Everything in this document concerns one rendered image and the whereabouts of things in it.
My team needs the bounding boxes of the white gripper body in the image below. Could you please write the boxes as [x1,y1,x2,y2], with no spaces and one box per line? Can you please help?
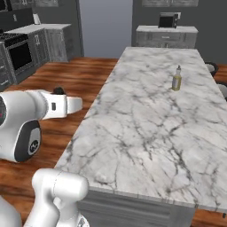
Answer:
[65,96,83,117]

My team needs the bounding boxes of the grey corner cabinet run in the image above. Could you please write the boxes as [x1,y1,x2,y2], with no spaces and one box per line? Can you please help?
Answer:
[5,23,73,67]

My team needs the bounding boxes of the grey cabinet beside oven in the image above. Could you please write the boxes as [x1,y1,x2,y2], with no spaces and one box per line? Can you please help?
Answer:
[0,42,14,92]

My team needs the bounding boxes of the yellow oil bottle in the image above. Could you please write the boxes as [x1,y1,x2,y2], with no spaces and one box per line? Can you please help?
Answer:
[171,65,183,92]

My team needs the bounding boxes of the grey base cabinet run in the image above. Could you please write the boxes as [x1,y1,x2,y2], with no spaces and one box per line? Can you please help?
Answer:
[135,25,200,50]

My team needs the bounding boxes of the grey island cabinet base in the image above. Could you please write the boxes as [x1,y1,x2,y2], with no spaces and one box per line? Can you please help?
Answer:
[77,189,199,227]

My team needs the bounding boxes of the black dining stool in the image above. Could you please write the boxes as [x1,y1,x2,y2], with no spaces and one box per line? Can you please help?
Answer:
[204,61,220,78]

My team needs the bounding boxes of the grey dining stool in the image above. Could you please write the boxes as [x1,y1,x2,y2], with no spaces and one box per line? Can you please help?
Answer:
[217,83,227,102]

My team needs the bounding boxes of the black oven range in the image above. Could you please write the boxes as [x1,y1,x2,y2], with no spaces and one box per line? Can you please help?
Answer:
[0,28,39,86]

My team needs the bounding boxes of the white paper towel roll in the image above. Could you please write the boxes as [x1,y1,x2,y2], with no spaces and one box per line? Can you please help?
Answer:
[33,12,42,26]

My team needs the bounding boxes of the black microwave oven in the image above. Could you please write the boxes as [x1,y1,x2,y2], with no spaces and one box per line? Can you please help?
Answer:
[158,12,182,29]

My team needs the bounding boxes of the dark wall cabinets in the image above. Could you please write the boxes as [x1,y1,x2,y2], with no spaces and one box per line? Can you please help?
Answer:
[0,0,60,12]

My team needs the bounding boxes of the grey wall cabinets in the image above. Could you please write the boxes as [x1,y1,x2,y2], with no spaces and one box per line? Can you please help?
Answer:
[141,0,200,8]

